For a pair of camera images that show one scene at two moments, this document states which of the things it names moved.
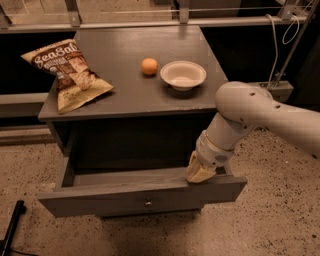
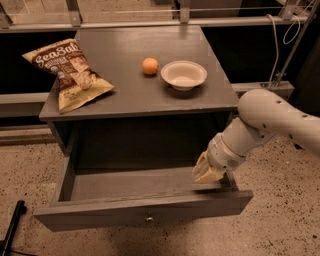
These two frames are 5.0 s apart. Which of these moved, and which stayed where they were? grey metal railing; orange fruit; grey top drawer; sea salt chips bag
Moved: grey top drawer
Stayed: sea salt chips bag; orange fruit; grey metal railing
